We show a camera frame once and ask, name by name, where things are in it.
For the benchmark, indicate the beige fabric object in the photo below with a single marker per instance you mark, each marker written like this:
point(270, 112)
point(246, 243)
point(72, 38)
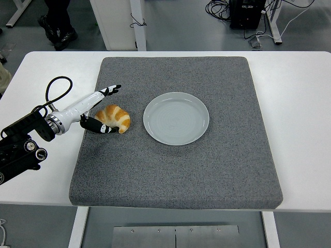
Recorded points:
point(3, 80)

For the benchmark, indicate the white table leg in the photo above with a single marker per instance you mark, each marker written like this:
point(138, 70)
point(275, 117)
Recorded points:
point(271, 230)
point(77, 227)

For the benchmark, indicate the person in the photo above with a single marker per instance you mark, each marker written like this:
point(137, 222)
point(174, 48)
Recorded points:
point(59, 15)

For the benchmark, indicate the clear plastic holder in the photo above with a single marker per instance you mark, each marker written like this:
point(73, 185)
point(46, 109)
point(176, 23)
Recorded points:
point(255, 43)

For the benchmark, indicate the white upright post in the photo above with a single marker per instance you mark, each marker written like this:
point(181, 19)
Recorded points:
point(139, 36)

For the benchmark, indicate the grey speckled foam mat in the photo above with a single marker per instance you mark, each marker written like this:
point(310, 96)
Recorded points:
point(181, 175)

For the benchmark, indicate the black computer box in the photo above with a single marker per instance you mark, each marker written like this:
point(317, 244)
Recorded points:
point(245, 13)

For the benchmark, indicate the golden croissant bread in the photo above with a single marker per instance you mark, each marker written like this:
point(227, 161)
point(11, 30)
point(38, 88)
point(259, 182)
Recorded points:
point(116, 113)

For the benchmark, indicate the white desk leg with foot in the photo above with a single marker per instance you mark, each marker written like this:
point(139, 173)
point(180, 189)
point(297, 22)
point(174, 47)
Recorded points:
point(274, 20)

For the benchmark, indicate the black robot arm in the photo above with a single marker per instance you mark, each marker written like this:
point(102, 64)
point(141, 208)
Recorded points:
point(15, 152)

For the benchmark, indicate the white desk foot bar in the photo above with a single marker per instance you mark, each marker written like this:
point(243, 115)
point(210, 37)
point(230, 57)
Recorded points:
point(16, 14)

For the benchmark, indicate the white cabinet panel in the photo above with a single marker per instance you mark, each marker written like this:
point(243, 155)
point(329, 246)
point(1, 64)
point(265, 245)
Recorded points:
point(111, 23)

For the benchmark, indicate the light grey round plate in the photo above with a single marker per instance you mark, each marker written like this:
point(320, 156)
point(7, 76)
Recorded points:
point(175, 121)

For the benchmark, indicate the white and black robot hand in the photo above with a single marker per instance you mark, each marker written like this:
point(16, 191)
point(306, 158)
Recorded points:
point(80, 104)

